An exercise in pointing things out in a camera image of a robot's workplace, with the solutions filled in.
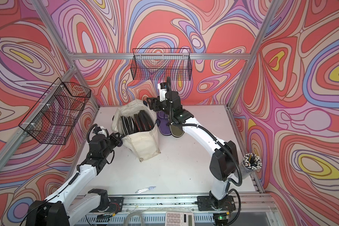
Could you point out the olive ping pong paddle case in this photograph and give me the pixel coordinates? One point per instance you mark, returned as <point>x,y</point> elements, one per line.
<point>176,131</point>

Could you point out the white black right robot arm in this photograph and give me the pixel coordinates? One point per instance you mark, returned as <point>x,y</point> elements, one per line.
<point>224,164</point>

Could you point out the white pink calculator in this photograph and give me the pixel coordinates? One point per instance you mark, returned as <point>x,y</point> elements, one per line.
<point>179,219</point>

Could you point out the small foil wrapper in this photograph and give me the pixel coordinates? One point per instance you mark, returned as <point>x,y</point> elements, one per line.
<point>140,191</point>

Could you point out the black wire basket back wall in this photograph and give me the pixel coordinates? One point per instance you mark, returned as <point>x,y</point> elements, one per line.
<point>156,64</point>

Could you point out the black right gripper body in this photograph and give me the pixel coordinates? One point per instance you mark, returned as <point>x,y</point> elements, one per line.
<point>163,106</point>

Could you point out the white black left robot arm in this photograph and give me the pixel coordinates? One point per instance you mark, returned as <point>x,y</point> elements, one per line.
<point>60,208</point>

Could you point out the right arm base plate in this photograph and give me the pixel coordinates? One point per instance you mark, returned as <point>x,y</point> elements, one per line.
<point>210,203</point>

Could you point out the mesh cup of pencils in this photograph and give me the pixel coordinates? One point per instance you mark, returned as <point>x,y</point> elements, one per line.
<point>250,163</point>

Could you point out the black wire basket left wall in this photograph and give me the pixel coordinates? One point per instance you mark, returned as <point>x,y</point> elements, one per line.
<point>58,115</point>

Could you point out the black white-trimmed ping pong case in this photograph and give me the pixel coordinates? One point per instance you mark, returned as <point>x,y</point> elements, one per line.
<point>128,125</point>

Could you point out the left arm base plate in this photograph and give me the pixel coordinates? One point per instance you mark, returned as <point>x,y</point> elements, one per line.
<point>115,205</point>

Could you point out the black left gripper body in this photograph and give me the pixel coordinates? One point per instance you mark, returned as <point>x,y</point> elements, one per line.
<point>111,143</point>

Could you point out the black wire basket wall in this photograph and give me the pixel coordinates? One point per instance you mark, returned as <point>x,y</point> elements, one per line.
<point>156,64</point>
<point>58,115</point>

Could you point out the cream canvas tote bag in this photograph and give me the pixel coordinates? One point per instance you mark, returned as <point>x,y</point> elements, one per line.
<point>144,145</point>

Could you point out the purple ping pong paddle case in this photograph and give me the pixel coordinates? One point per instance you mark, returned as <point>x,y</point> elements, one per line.
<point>163,123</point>

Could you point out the aluminium rail front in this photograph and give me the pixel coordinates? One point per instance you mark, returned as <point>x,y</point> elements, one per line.
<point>250,202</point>

